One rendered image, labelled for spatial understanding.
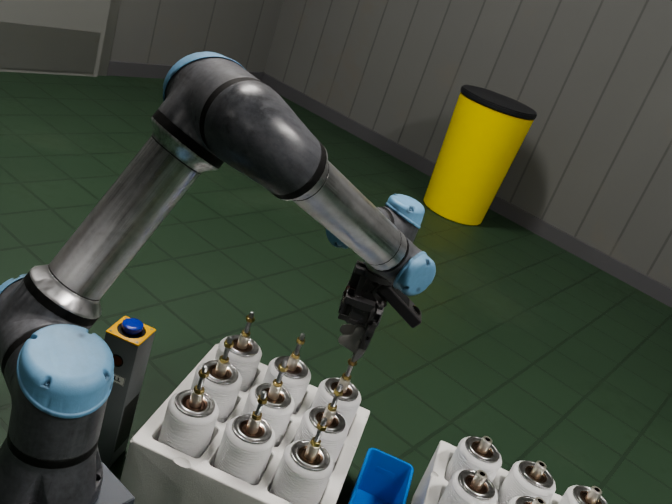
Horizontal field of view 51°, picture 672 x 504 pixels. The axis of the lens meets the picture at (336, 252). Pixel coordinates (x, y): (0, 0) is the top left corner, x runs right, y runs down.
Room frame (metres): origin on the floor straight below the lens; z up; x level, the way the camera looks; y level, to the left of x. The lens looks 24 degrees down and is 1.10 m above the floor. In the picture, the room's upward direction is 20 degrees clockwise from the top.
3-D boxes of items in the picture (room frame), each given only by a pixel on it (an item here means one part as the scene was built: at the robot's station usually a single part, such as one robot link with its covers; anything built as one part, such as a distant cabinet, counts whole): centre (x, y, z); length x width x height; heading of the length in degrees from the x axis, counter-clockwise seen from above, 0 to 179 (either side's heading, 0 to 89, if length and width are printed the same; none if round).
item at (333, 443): (1.14, -0.10, 0.16); 0.10 x 0.10 x 0.18
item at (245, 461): (1.04, 0.04, 0.16); 0.10 x 0.10 x 0.18
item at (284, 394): (1.15, 0.02, 0.25); 0.08 x 0.08 x 0.01
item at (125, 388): (1.11, 0.32, 0.16); 0.07 x 0.07 x 0.31; 83
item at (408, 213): (1.25, -0.09, 0.64); 0.09 x 0.08 x 0.11; 133
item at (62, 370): (0.73, 0.28, 0.47); 0.13 x 0.12 x 0.14; 43
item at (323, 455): (1.02, -0.08, 0.25); 0.08 x 0.08 x 0.01
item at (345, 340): (1.24, -0.09, 0.38); 0.06 x 0.03 x 0.09; 93
